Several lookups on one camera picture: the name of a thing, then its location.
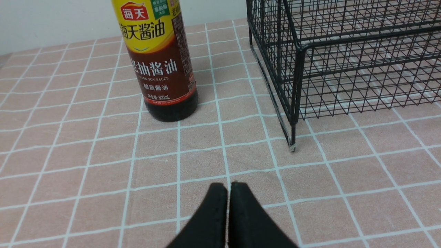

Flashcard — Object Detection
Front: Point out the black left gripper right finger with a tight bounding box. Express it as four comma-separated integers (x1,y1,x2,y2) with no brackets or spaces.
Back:
228,182,298,248

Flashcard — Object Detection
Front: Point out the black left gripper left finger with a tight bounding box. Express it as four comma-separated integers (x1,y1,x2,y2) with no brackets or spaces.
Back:
167,183,228,248

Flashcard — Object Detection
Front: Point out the dark soy sauce bottle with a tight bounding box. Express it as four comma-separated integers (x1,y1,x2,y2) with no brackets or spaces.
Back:
112,0,198,122

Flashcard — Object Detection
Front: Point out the pink checkered tablecloth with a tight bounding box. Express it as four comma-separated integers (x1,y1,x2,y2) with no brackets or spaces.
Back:
0,19,440,248

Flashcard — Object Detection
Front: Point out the black wire mesh rack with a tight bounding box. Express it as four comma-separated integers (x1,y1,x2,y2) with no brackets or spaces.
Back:
246,0,441,151

